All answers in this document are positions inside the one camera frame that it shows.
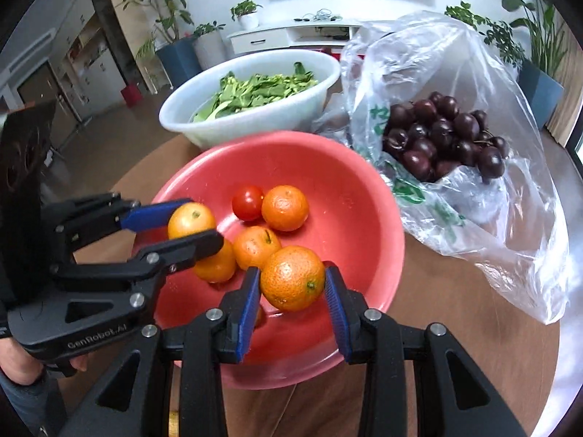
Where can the small plant in white pot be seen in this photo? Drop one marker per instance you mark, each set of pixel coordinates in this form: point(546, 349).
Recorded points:
point(247, 16)

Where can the leafy tree in blue pot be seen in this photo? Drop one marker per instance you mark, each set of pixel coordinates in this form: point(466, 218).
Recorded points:
point(177, 59)

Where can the white plastic bowl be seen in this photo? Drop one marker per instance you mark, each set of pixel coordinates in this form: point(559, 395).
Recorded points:
point(282, 118)

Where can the orange tangerine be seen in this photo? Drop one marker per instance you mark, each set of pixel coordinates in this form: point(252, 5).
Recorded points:
point(190, 221)
point(256, 246)
point(284, 208)
point(216, 266)
point(291, 277)

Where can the beige curtain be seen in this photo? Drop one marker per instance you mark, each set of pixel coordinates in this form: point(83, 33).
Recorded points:
point(567, 82)

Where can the green leafy vegetables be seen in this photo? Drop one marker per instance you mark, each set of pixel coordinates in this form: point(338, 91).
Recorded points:
point(255, 93)

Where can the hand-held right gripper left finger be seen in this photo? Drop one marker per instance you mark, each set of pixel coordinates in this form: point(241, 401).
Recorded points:
point(248, 318)

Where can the broad-leaf plant in blue pot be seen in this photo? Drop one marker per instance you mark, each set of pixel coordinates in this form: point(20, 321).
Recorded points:
point(539, 86)

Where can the white wall storage cabinets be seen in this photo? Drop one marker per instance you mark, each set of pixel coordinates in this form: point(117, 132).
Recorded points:
point(86, 54)

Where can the bushy green potted plant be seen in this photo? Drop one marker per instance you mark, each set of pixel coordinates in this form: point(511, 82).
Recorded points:
point(496, 36)

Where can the red plastic bowl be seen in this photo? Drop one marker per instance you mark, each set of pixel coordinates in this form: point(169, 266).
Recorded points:
point(355, 218)

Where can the plant in white ribbed pot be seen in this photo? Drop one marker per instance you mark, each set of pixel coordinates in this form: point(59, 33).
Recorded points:
point(209, 50)

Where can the red tomato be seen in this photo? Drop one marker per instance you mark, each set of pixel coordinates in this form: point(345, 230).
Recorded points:
point(247, 202)

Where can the red waste bin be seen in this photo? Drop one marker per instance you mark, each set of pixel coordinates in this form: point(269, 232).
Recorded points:
point(131, 94)

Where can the thin plant on white stand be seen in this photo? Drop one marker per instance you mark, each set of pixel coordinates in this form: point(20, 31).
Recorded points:
point(146, 50)

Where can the person's left hand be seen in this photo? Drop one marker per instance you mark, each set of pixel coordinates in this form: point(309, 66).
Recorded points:
point(18, 366)

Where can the person's left forearm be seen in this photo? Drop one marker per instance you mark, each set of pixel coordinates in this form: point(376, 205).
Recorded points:
point(27, 407)

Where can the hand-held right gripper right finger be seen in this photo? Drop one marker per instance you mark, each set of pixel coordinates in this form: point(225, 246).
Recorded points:
point(338, 318)

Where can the clear plastic bag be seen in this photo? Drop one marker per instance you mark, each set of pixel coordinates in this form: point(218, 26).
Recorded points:
point(510, 236)

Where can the pile of dark cherries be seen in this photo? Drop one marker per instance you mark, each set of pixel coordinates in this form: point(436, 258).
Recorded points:
point(437, 141)

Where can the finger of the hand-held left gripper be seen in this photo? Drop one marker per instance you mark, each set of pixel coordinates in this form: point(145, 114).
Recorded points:
point(200, 246)
point(150, 216)

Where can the white television cabinet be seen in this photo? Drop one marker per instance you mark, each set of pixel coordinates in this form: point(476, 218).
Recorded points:
point(259, 38)

